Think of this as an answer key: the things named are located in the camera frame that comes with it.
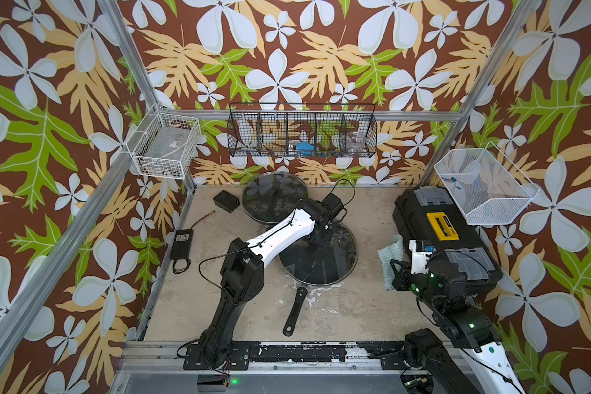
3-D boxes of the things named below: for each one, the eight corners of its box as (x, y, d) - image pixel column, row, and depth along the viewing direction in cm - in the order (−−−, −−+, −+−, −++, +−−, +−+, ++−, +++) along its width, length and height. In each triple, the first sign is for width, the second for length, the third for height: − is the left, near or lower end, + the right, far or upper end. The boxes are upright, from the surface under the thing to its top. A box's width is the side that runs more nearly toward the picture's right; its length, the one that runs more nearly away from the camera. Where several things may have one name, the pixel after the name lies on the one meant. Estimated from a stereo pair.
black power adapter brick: (171, 260, 98) (168, 256, 95) (177, 234, 105) (174, 230, 103) (190, 258, 98) (187, 254, 96) (194, 232, 106) (191, 228, 104)
